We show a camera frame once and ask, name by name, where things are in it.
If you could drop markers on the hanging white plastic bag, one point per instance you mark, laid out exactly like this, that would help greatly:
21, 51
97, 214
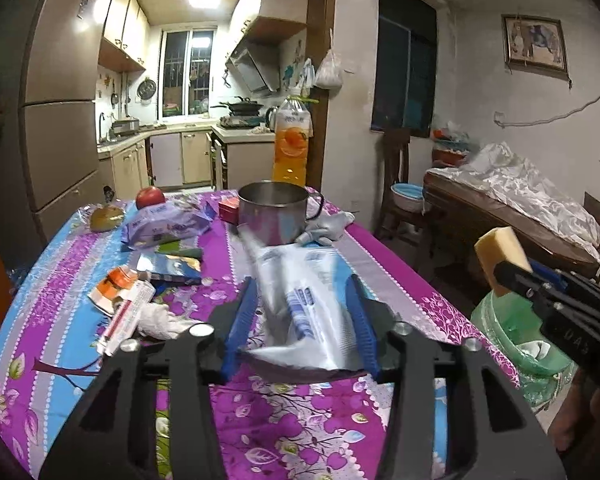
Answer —
329, 67

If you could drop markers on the grey plush toy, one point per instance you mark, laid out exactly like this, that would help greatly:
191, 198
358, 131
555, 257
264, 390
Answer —
325, 227

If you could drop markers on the hanging pale blue bag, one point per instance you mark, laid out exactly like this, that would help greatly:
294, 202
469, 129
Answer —
306, 77

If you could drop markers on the black wok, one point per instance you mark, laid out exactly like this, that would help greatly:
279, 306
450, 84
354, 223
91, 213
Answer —
240, 106

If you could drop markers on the dark wooden table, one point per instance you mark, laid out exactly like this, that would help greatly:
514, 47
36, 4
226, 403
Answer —
480, 210

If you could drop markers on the cream wall cabinet row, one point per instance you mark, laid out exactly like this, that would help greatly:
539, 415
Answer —
122, 30

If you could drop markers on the red plastic bowl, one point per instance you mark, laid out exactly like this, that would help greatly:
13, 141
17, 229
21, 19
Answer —
450, 156

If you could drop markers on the white plastic sheet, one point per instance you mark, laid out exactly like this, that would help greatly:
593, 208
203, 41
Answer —
520, 180

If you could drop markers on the barred kitchen window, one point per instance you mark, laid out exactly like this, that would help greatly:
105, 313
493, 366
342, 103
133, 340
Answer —
185, 75

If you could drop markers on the yellow sponge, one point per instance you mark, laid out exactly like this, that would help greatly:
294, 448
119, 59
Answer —
500, 255

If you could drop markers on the purple floral tablecloth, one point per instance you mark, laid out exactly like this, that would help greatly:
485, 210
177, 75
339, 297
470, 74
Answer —
290, 435

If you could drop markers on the white blue plastic packet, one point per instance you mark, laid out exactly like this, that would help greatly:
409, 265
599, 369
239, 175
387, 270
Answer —
310, 280

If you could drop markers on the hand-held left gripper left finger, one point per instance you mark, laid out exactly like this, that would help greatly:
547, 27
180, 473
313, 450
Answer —
237, 330

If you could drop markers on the framed elephant picture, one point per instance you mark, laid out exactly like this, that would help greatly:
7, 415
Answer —
535, 42

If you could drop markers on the steel electric kettle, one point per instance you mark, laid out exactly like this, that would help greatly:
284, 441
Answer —
271, 117

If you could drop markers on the bagged brown bread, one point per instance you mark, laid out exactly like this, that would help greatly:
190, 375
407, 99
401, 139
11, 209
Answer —
107, 219

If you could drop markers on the person's right hand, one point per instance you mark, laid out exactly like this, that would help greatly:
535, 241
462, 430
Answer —
575, 422

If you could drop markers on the kitchen counter with cabinets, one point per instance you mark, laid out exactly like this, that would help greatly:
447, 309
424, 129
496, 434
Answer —
195, 157

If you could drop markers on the small red box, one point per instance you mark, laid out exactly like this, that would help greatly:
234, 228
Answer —
227, 211

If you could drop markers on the steel range hood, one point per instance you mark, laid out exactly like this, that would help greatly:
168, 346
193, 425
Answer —
255, 70

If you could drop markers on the orange juice bottle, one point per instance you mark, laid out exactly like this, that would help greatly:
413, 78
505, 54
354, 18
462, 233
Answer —
291, 150

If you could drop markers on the dark blue packet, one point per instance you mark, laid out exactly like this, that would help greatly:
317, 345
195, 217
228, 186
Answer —
170, 266

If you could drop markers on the white cloth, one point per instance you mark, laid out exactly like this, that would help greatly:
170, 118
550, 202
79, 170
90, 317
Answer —
162, 322

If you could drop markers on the red apple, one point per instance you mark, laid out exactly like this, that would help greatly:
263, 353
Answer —
150, 197

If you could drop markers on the dark room window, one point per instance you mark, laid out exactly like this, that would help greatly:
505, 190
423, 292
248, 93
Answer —
405, 60

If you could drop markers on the small orange white wrapper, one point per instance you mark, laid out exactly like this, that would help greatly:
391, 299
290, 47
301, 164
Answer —
112, 286

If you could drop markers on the green lined trash bin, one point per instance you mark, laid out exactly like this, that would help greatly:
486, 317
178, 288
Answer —
510, 320

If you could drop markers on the white red toothpaste box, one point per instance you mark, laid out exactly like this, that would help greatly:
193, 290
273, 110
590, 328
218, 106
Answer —
125, 322

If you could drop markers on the hanging round pan lid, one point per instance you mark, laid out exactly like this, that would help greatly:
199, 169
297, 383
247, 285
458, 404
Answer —
146, 90

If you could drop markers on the purple wet wipes pack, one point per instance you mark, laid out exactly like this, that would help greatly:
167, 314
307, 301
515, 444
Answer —
165, 227

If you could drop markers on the metal mug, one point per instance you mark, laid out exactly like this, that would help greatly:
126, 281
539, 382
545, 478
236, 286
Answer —
270, 220

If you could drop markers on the grey refrigerator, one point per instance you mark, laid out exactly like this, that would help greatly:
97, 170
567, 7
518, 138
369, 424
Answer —
60, 60

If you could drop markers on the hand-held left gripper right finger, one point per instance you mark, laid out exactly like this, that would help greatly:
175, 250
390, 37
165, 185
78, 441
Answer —
362, 320

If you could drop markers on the green packet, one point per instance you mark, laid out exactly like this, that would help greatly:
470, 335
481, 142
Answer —
180, 249

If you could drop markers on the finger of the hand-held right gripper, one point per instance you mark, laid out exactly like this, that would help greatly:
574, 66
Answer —
525, 282
547, 272

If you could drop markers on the wall cabinet above hood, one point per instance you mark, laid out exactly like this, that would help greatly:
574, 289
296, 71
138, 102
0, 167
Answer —
275, 5

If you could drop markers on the dark wooden chair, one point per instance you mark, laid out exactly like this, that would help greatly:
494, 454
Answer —
395, 160

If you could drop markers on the blue pink basin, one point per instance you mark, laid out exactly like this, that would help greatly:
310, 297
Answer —
407, 196

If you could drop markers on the steel countertop appliance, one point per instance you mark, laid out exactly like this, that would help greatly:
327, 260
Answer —
125, 126

